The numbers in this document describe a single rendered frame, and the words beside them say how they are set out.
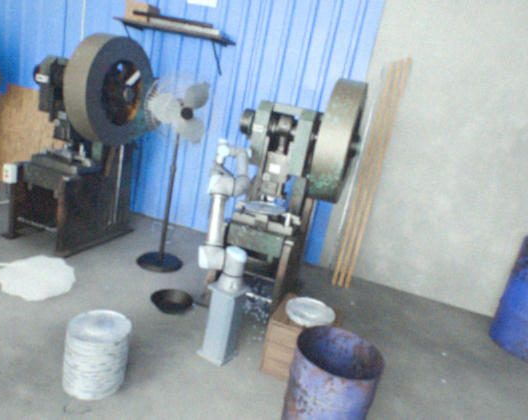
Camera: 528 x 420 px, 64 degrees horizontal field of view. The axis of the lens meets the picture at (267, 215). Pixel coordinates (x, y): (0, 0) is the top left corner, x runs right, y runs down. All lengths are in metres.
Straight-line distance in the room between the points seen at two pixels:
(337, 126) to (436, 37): 1.82
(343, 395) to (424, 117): 2.74
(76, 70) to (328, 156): 1.80
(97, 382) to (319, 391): 1.05
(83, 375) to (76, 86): 1.90
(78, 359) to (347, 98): 1.98
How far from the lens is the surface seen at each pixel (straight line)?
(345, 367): 2.35
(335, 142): 2.51
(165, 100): 3.28
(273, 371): 2.59
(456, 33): 4.14
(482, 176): 4.16
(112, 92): 3.48
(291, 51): 4.17
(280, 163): 2.91
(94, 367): 2.24
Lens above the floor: 1.54
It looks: 16 degrees down
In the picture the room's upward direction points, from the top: 12 degrees clockwise
